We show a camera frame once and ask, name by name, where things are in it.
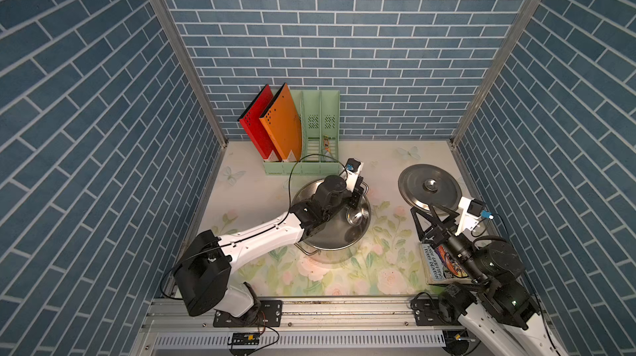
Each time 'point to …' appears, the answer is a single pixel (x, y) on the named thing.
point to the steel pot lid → (424, 185)
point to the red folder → (251, 119)
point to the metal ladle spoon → (354, 216)
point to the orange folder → (282, 120)
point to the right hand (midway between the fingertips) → (423, 209)
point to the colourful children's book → (440, 267)
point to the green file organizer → (320, 116)
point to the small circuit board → (245, 339)
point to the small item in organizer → (326, 143)
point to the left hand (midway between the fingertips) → (368, 180)
